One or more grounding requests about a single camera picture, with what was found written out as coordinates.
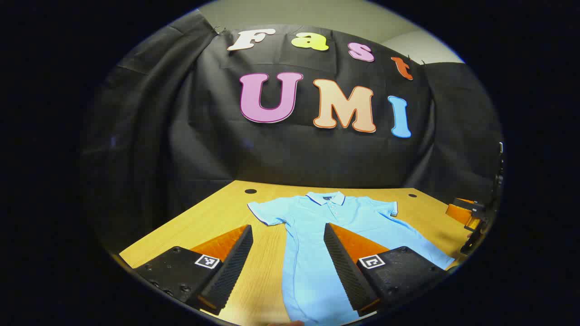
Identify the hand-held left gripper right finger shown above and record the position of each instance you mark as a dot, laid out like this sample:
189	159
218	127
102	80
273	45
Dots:
340	267

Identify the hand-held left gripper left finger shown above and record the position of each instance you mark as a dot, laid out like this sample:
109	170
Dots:
235	262

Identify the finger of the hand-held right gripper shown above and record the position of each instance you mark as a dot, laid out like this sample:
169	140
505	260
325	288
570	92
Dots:
462	213

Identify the light blue T-shirt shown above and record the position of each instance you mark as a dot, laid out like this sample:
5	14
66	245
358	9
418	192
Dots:
308	235

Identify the black backdrop cloth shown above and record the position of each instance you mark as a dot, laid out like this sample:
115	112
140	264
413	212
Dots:
281	154

